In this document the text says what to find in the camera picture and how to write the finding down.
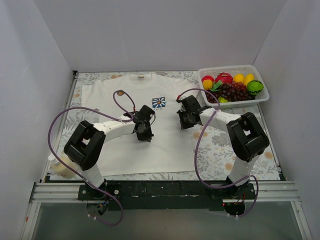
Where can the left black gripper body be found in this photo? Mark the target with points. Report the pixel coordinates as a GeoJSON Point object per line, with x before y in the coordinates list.
{"type": "Point", "coordinates": [144, 128]}

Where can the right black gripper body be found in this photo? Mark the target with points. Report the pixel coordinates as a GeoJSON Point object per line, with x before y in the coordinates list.
{"type": "Point", "coordinates": [184, 120]}

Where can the white t-shirt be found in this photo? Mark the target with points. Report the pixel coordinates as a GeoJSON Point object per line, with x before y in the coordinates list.
{"type": "Point", "coordinates": [158, 144]}

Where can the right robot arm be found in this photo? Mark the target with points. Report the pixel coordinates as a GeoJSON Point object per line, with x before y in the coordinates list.
{"type": "Point", "coordinates": [246, 135]}

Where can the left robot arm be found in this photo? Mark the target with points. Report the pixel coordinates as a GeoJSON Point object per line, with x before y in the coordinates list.
{"type": "Point", "coordinates": [85, 144]}

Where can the floral table mat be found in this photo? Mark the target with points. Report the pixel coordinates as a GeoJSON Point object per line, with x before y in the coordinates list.
{"type": "Point", "coordinates": [215, 157]}

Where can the small yellow green toy fruit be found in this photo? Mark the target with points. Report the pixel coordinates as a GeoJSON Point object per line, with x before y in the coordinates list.
{"type": "Point", "coordinates": [222, 100]}

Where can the red yellow toy apple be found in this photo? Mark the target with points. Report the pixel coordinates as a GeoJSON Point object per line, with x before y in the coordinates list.
{"type": "Point", "coordinates": [207, 82]}

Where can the white plastic basket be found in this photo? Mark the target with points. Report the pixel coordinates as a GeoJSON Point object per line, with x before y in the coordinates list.
{"type": "Point", "coordinates": [211, 100]}

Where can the purple toy grapes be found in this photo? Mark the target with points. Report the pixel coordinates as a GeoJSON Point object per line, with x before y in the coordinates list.
{"type": "Point", "coordinates": [233, 92]}

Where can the red dragon fruit toy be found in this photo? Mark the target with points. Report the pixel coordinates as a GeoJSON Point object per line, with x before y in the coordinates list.
{"type": "Point", "coordinates": [224, 77]}

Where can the yellow toy lemon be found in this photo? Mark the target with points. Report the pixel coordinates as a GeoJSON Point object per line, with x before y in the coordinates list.
{"type": "Point", "coordinates": [239, 78]}

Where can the green toy watermelon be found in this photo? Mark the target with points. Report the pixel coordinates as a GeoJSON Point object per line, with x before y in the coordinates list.
{"type": "Point", "coordinates": [254, 87]}

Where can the yellow toy mango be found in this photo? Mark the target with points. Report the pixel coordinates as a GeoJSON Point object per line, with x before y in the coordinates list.
{"type": "Point", "coordinates": [248, 78]}

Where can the beige lotion pump bottle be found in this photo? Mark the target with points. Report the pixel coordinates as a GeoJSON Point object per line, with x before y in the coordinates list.
{"type": "Point", "coordinates": [59, 168]}

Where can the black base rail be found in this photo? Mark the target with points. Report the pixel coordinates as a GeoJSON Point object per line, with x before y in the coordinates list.
{"type": "Point", "coordinates": [165, 194]}

